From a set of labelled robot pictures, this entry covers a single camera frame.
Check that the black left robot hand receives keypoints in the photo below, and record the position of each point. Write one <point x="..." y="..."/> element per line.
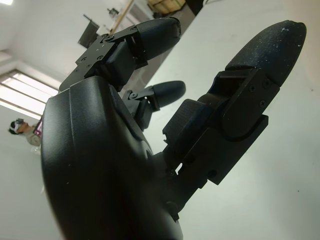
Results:
<point x="100" y="162"/>

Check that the person with white headset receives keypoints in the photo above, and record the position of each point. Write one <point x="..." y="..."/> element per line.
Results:
<point x="31" y="137"/>

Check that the black flat panel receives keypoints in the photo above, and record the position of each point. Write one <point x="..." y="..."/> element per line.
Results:
<point x="88" y="32"/>

